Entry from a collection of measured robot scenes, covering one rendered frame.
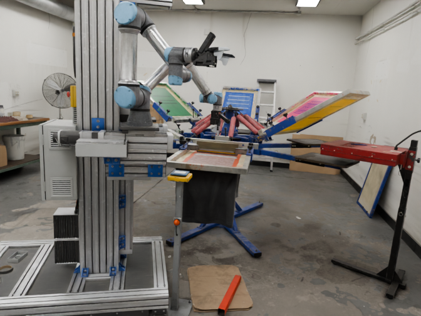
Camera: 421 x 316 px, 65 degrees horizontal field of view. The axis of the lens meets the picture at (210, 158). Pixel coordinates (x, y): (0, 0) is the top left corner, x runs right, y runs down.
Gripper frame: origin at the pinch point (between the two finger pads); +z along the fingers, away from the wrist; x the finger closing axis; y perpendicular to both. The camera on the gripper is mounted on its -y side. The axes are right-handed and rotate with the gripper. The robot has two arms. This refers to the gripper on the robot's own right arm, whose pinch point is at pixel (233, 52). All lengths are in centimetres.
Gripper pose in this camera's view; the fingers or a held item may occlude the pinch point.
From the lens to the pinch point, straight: 172.7
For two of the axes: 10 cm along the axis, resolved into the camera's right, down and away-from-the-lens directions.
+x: -2.4, 0.4, -9.7
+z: 9.7, 1.1, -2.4
